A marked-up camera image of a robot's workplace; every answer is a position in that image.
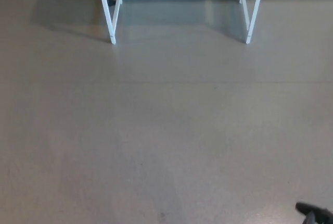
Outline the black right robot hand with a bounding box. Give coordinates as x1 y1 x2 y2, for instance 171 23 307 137
296 201 333 224

